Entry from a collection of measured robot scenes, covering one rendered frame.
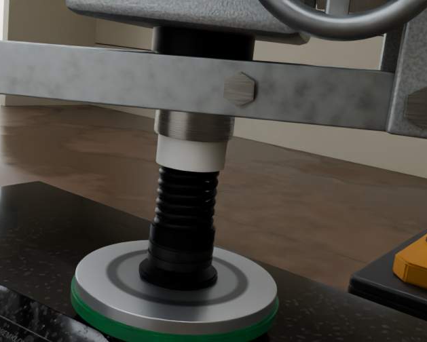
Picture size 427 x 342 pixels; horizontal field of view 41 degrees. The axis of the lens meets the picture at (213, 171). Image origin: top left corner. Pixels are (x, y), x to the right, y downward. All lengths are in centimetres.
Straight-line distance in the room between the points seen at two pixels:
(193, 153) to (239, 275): 16
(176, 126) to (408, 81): 21
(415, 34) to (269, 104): 13
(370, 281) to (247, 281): 54
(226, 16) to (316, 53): 676
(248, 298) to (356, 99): 22
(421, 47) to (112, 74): 26
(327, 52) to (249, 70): 665
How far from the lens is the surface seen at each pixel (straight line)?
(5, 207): 97
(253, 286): 61
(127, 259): 65
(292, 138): 735
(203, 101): 51
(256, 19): 45
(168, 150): 55
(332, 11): 40
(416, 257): 119
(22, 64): 57
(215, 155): 55
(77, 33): 932
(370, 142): 693
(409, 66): 48
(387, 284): 113
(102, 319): 55
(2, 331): 66
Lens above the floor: 113
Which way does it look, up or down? 12 degrees down
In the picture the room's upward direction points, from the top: 7 degrees clockwise
